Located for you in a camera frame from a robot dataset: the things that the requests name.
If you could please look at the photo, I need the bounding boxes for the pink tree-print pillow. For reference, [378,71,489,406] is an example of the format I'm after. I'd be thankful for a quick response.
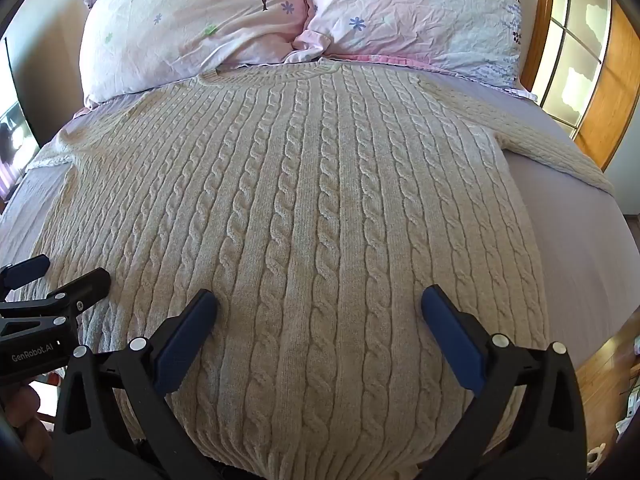
[79,0,312,109]

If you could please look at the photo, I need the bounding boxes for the wooden headboard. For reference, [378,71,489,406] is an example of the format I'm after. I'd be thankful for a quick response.
[520,0,557,92]

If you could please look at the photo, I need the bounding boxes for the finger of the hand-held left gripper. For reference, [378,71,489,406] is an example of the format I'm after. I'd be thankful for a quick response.
[0,254,51,292]
[0,267,111,323]

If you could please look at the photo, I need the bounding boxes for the pink flower-print pillow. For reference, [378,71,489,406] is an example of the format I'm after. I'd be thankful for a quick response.
[286,0,524,92]

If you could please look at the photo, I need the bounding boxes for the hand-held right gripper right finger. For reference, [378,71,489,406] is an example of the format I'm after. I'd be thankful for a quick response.
[421,285,588,480]

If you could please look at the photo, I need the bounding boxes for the wooden frosted-glass window frame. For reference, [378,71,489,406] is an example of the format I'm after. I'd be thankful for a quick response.
[531,0,640,172]

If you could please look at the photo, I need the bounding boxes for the cream cable-knit sweater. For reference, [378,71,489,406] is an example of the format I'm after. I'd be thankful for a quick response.
[25,58,615,480]

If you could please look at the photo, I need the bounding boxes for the person's left hand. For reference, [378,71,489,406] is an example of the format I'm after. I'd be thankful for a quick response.
[5,380,57,433]

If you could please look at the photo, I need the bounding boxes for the lavender bed sheet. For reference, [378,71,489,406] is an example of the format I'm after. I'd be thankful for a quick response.
[0,67,640,376]

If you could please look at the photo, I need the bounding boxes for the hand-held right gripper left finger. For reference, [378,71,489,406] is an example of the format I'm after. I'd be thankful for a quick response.
[52,289,219,480]

